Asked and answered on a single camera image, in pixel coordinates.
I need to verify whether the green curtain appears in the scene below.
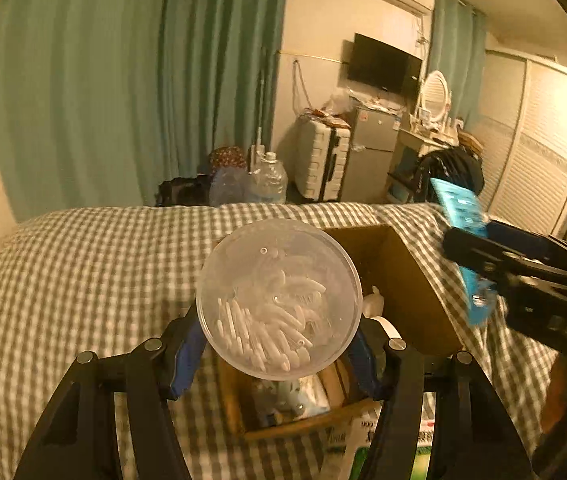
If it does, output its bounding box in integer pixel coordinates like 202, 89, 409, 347
428, 0, 487, 130
0, 0, 285, 221

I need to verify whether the green curtain right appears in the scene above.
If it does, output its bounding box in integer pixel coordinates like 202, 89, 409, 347
428, 0, 487, 130

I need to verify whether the clear plastic swab jar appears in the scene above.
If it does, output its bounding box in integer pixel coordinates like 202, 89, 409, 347
196, 219, 363, 382

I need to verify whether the dark patterned bag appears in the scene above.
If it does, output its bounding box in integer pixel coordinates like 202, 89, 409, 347
209, 145, 248, 174

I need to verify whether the white suitcase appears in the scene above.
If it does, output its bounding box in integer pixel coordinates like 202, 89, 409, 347
294, 117, 351, 202

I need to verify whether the black wall television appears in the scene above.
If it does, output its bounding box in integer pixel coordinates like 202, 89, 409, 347
346, 34, 422, 101

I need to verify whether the teal blister pill pack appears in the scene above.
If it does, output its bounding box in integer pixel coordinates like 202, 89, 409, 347
430, 179, 497, 326

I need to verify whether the white bear figurine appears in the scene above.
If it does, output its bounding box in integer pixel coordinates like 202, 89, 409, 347
361, 286, 402, 339

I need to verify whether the floral tissue pack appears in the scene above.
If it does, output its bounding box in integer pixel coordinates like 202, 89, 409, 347
252, 375, 330, 428

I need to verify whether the black jacket on chair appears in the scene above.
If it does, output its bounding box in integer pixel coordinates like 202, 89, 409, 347
411, 146, 485, 203

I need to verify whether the green white medicine box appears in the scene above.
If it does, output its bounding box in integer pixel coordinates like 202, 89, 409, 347
318, 404, 435, 480

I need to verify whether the checkered bed sheet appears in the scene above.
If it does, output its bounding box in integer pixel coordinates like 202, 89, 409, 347
0, 203, 556, 479

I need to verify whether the white louvered wardrobe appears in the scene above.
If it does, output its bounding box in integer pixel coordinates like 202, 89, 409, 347
471, 49, 567, 236

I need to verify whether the white oval vanity mirror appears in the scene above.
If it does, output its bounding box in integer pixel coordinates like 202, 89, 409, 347
418, 70, 451, 125

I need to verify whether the brown cardboard box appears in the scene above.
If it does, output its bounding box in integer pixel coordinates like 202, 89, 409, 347
216, 226, 462, 441

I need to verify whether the green curtain left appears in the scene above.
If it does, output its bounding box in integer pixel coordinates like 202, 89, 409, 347
0, 0, 285, 221

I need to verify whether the large clear water bottle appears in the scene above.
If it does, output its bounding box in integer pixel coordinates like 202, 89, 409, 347
248, 152, 288, 204

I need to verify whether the silver mini fridge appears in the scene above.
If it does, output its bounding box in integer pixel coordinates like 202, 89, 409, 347
340, 107, 398, 204

